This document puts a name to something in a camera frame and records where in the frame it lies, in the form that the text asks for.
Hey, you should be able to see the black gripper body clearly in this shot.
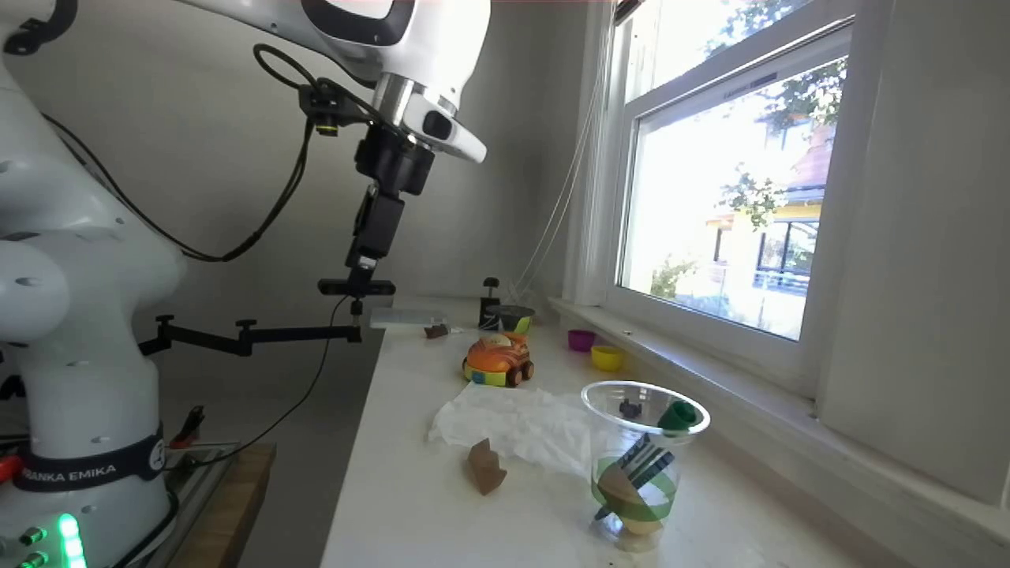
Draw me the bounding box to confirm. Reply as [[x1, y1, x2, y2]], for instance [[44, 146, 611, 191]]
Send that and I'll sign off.
[[347, 123, 439, 268]]

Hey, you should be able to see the white paper towel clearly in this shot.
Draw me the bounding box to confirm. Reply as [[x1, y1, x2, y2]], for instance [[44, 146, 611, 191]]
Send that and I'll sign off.
[[424, 379, 600, 479]]

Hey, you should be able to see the orange toy car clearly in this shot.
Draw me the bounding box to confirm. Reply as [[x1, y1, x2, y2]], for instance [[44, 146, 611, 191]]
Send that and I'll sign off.
[[458, 328, 536, 392]]

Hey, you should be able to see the black goblet stand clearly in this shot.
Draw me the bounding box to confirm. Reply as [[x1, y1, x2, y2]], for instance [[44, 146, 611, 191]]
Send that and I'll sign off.
[[477, 273, 504, 332]]

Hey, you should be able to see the small brown wooden piece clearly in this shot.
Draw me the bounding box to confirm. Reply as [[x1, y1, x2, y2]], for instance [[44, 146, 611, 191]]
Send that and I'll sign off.
[[465, 435, 512, 499]]

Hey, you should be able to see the red black connector clamp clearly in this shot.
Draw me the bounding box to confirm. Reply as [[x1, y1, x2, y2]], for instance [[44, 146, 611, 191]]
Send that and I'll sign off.
[[171, 403, 208, 452]]

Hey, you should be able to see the yellow bowl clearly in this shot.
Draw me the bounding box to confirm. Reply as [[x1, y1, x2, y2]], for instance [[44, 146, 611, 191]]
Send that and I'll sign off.
[[588, 342, 630, 377]]

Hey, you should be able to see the wooden base board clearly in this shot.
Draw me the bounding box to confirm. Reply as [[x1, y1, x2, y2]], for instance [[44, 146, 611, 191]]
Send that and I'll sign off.
[[168, 438, 282, 568]]

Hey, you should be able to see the dark blue marker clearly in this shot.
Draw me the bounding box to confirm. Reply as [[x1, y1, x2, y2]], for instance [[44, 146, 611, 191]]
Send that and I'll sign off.
[[595, 431, 678, 524]]

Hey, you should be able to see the green marker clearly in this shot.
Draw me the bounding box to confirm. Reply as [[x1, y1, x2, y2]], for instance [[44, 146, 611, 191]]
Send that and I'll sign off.
[[627, 398, 703, 499]]

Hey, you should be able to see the black stereo camera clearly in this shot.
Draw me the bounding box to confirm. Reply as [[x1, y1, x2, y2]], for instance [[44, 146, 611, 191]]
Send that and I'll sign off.
[[314, 273, 396, 300]]

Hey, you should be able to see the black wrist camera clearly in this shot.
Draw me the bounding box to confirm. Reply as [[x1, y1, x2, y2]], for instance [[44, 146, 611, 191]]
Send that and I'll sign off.
[[297, 82, 357, 140]]

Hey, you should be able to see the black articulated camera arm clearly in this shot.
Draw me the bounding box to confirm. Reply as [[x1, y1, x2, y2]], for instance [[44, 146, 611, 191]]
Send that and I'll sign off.
[[138, 312, 370, 360]]

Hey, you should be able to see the thin black camera cable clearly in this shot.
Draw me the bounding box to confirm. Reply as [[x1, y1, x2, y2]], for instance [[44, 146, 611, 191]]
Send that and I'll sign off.
[[198, 297, 357, 469]]

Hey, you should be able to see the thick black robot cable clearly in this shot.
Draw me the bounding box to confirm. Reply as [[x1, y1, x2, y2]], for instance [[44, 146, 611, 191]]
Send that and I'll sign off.
[[41, 40, 371, 266]]

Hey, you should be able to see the white window frame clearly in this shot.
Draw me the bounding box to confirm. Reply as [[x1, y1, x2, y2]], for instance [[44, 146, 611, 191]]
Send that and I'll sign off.
[[595, 0, 879, 402]]

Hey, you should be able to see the grey aluminium base rail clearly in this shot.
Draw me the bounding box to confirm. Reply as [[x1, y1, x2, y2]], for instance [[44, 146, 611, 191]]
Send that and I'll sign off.
[[145, 460, 230, 568]]

